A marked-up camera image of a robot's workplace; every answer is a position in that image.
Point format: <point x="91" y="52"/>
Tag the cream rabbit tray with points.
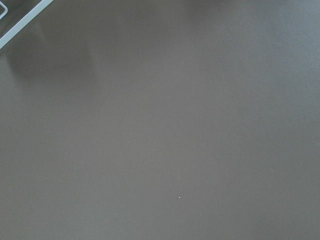
<point x="16" y="14"/>

